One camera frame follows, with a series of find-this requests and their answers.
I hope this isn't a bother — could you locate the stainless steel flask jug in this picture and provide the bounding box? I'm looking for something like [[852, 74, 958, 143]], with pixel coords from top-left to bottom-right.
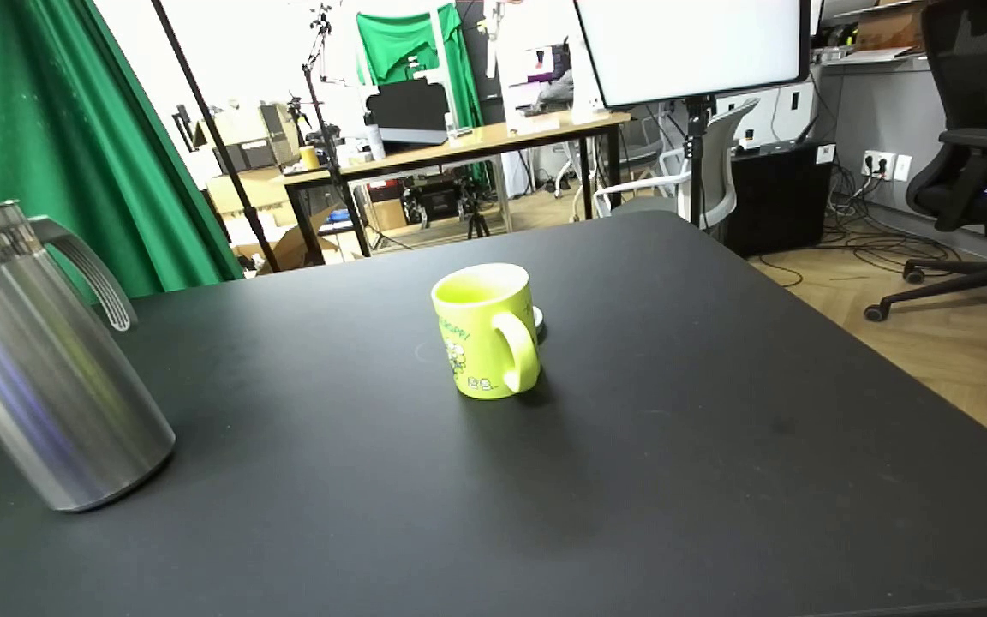
[[0, 200, 178, 514]]

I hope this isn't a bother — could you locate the yellow-green ceramic mug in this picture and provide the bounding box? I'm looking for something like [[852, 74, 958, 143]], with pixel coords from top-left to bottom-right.
[[429, 259, 545, 404]]

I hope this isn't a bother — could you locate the small black tripod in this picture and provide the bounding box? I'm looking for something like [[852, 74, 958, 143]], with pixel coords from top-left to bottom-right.
[[462, 192, 493, 240]]

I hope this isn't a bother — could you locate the wooden desk with black legs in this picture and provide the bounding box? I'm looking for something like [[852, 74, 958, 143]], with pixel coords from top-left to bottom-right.
[[281, 111, 634, 266]]

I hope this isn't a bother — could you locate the black equipment on desk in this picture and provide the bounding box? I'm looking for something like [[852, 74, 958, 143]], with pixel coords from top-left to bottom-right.
[[362, 78, 451, 132]]

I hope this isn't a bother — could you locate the grey white office chair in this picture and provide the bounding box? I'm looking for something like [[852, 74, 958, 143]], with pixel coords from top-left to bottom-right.
[[594, 100, 772, 232]]

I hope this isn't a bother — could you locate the green backdrop cloth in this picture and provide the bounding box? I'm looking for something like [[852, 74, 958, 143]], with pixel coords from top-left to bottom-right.
[[354, 4, 488, 131]]

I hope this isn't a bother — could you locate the white light panel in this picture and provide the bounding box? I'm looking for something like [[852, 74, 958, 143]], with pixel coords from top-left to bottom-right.
[[568, 0, 813, 114]]

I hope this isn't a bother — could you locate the black light stand pole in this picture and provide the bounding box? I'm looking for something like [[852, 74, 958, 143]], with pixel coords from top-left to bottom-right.
[[146, 0, 285, 275]]

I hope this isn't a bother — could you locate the green curtain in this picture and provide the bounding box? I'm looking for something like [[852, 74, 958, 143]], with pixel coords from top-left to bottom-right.
[[0, 0, 247, 304]]

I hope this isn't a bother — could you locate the black office chair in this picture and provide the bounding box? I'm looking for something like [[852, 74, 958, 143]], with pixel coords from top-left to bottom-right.
[[862, 0, 987, 381]]

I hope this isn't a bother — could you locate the white wall socket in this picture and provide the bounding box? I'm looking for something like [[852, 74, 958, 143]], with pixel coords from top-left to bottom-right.
[[859, 148, 916, 186]]

